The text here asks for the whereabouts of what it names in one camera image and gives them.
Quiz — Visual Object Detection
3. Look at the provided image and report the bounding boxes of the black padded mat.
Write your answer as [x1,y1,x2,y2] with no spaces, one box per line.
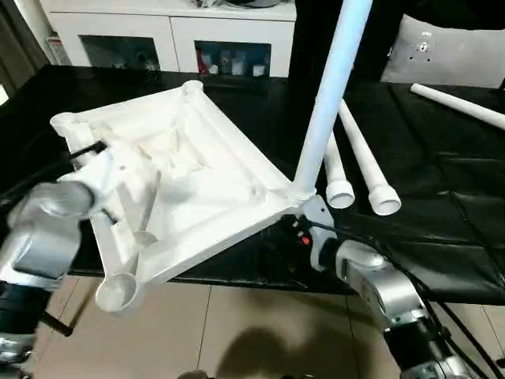
[0,62,505,307]

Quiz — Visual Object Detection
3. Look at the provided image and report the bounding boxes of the white cabinet with glass doors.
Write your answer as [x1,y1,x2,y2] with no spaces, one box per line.
[44,0,297,79]

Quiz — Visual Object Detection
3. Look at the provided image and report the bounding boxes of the white plastic table top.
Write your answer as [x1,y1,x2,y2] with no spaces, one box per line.
[49,80,317,317]

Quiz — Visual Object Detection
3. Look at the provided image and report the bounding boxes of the grey pillow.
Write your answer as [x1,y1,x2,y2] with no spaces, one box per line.
[380,13,505,89]

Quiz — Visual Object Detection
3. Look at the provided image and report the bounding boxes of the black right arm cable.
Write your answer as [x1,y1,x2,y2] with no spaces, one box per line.
[310,223,500,379]

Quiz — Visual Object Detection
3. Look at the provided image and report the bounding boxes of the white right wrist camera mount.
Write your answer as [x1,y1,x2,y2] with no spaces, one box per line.
[301,194,337,272]

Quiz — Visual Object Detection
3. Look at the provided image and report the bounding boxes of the black cabinet with yellow label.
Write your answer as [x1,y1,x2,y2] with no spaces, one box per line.
[290,0,408,83]

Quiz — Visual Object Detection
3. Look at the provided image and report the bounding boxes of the grey curtain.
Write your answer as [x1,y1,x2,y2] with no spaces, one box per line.
[0,0,53,104]

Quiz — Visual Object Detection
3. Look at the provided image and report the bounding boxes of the white plastic table leg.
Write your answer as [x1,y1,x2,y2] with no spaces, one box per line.
[324,131,357,210]
[290,0,375,205]
[409,81,505,132]
[337,97,403,217]

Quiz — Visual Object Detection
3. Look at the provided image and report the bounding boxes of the dark round object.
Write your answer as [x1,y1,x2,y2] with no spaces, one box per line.
[231,0,294,9]

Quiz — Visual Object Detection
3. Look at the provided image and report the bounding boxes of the black stand leg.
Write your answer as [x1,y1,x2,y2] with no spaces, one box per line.
[42,310,75,338]

